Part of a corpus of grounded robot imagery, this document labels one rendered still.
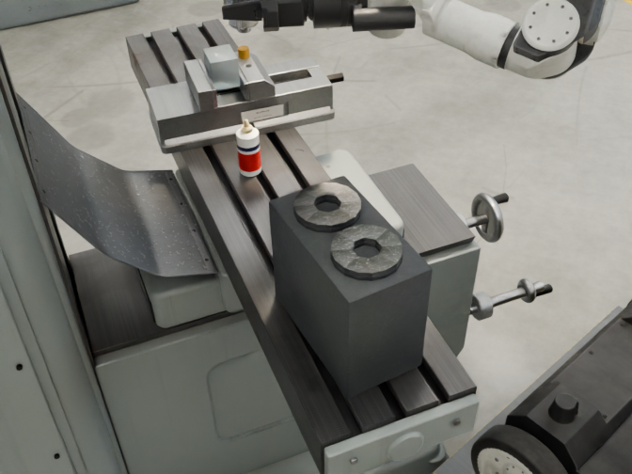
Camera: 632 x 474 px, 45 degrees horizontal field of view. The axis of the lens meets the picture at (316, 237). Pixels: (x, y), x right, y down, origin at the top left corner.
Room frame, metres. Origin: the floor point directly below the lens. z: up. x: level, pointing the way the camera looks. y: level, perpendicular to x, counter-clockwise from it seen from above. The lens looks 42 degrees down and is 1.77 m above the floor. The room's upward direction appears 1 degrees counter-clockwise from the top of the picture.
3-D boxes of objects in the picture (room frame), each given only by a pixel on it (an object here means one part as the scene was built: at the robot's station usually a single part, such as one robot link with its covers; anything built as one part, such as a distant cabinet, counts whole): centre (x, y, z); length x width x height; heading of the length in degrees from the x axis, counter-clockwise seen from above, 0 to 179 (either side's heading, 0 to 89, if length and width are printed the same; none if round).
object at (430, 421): (1.15, 0.11, 0.88); 1.24 x 0.23 x 0.08; 21
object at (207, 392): (1.15, 0.08, 0.42); 0.80 x 0.30 x 0.60; 111
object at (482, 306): (1.21, -0.44, 0.50); 0.22 x 0.06 x 0.06; 111
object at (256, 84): (1.32, 0.12, 1.01); 0.12 x 0.06 x 0.04; 19
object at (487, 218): (1.32, -0.36, 0.62); 0.16 x 0.12 x 0.12; 111
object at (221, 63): (1.31, 0.17, 1.04); 0.06 x 0.05 x 0.06; 19
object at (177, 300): (1.14, 0.11, 0.78); 0.50 x 0.35 x 0.12; 111
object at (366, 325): (0.75, -0.04, 1.02); 0.22 x 0.12 x 0.20; 27
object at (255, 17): (1.11, 0.10, 1.24); 0.06 x 0.02 x 0.03; 93
